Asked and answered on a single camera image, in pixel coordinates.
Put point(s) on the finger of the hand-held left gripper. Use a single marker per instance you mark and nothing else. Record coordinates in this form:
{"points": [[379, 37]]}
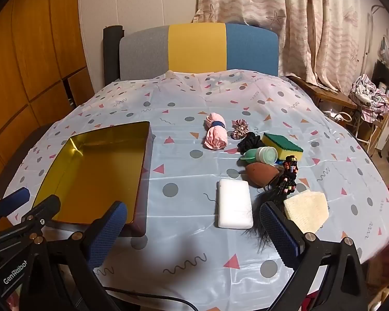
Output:
{"points": [[47, 207], [14, 201]]}

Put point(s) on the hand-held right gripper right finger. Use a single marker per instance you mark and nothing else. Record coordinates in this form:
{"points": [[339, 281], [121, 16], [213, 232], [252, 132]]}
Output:
{"points": [[278, 236]]}

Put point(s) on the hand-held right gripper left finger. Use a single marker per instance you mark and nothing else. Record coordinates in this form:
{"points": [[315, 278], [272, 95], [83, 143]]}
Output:
{"points": [[107, 233]]}

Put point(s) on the cream knitted cloth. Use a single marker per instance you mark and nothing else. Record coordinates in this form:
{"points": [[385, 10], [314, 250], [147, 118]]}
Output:
{"points": [[306, 210]]}

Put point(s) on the black fur pompom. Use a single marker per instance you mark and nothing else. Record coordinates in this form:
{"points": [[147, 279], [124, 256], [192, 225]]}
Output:
{"points": [[272, 196]]}

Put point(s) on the white foam block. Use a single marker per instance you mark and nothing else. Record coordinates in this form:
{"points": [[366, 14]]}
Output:
{"points": [[235, 204]]}

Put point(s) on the gold tin box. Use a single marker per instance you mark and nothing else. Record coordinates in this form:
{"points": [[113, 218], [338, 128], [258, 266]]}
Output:
{"points": [[94, 175]]}

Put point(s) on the brown makeup sponge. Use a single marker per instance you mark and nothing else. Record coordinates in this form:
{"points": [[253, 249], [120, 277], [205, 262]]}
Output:
{"points": [[259, 173]]}

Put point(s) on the green plastic container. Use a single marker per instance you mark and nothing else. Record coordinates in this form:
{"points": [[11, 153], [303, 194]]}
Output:
{"points": [[259, 155]]}

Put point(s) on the green and yellow sponge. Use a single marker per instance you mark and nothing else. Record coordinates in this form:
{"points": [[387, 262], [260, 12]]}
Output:
{"points": [[285, 147]]}

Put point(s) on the black scrunchie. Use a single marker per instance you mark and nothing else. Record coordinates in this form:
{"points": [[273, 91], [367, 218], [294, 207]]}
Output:
{"points": [[251, 142]]}

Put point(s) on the patterned scrunchie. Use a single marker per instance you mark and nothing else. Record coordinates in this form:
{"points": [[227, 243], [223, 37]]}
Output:
{"points": [[240, 129]]}

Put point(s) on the pink cloth bundle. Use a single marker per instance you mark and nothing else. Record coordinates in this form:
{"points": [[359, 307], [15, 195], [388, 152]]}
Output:
{"points": [[215, 136]]}

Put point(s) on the patterned plastic tablecloth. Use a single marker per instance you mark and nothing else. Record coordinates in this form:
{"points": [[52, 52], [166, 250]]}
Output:
{"points": [[188, 175]]}

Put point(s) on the wooden wardrobe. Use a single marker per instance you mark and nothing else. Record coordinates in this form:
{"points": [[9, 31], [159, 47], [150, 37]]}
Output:
{"points": [[35, 55]]}

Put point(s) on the wooden side table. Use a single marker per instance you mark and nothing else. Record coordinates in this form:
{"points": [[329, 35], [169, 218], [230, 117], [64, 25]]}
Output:
{"points": [[324, 92]]}

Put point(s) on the pile of striped clothes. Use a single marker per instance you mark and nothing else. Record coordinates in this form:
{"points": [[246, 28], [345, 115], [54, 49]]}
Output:
{"points": [[369, 100]]}

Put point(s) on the black panel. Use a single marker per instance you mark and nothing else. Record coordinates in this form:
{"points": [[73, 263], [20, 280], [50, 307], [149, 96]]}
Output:
{"points": [[384, 71]]}

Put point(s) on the grey yellow blue chair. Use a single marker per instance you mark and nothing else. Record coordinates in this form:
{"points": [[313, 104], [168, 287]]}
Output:
{"points": [[197, 48]]}

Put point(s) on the hanging plastic bag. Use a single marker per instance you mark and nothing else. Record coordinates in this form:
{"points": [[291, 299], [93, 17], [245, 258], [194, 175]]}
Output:
{"points": [[385, 51]]}

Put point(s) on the white curved pole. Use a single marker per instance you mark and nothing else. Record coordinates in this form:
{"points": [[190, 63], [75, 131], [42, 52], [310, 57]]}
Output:
{"points": [[369, 29]]}

